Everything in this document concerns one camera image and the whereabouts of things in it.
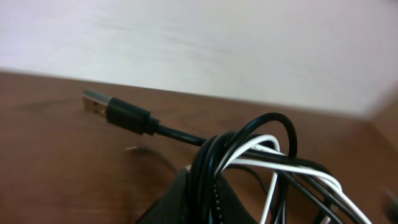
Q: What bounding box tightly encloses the thick black USB cable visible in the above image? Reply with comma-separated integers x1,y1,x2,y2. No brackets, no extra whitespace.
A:
81,89,371,224

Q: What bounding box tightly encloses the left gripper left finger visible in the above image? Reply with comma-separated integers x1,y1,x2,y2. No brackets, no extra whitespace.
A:
136,168,188,224

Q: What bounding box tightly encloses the white USB cable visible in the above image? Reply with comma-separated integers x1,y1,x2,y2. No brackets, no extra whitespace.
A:
185,134,373,224

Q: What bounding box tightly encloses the thin black cable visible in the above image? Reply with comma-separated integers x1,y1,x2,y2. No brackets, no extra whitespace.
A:
124,146,290,224

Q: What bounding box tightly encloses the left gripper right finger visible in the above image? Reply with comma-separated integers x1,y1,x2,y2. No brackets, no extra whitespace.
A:
214,176,257,224

